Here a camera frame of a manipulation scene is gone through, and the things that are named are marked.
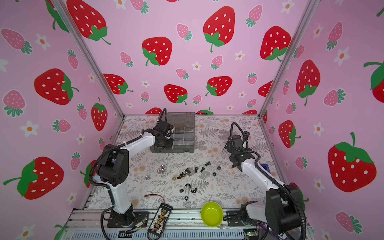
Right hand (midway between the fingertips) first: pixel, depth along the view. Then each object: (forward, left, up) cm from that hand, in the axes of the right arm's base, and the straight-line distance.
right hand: (236, 144), depth 88 cm
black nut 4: (-27, +30, -13) cm, 42 cm away
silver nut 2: (-14, +44, -12) cm, 48 cm away
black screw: (-9, +16, -12) cm, 22 cm away
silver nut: (-22, +52, -12) cm, 58 cm away
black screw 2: (-13, +23, -12) cm, 29 cm away
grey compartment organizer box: (+7, +34, -7) cm, 35 cm away
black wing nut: (-26, +23, -13) cm, 37 cm away
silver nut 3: (-20, +36, -13) cm, 43 cm away
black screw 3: (-12, +19, -13) cm, 26 cm away
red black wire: (-31, +44, -13) cm, 55 cm away
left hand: (+1, +42, -6) cm, 43 cm away
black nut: (-10, +9, -14) cm, 19 cm away
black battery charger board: (-42, +37, -11) cm, 57 cm away
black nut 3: (-30, +26, -14) cm, 42 cm away
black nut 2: (-15, +12, -14) cm, 24 cm away
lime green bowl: (-36, +12, -13) cm, 40 cm away
